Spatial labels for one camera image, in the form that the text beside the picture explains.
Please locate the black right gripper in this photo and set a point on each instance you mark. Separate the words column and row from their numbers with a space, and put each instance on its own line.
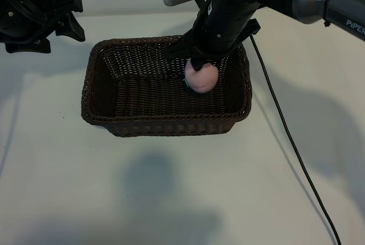
column 222, row 28

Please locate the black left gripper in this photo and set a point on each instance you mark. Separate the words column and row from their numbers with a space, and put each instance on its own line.
column 57, row 3

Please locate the pink peach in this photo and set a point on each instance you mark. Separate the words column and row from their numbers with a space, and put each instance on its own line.
column 204, row 81

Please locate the dark brown wicker basket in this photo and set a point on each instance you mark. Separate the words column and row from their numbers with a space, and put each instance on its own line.
column 157, row 99

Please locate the black zip tie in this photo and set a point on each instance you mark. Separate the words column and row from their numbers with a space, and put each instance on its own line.
column 329, row 3

